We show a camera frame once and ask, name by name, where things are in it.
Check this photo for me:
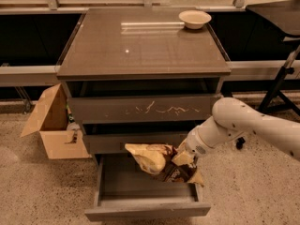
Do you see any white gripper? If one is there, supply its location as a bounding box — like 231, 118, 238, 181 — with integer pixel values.
172, 126, 216, 166

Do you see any brown chip bag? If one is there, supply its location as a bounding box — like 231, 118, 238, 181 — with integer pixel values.
125, 143, 204, 187

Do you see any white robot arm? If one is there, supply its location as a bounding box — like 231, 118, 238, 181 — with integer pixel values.
172, 97, 300, 166

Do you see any grey top drawer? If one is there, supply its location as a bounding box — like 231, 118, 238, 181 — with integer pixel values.
67, 78, 222, 124

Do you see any grey drawer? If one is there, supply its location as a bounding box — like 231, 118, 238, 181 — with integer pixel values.
85, 153, 211, 221
67, 78, 222, 124
83, 120, 203, 154

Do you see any grey bottom drawer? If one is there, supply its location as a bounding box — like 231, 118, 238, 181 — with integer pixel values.
85, 153, 211, 221

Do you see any grey middle drawer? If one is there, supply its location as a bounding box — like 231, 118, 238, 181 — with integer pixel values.
83, 120, 203, 154

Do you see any grey drawer cabinet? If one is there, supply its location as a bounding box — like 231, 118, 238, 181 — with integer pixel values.
56, 7, 232, 166

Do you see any green bottle in box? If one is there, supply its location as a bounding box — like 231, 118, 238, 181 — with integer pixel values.
66, 104, 75, 124

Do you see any beige paper bowl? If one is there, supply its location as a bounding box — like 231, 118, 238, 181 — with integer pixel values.
179, 10, 211, 30

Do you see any open cardboard box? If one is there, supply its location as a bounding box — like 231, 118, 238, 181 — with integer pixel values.
21, 84, 89, 159

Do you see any black rolling stand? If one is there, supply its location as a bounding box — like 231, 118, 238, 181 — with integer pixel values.
235, 0, 300, 151

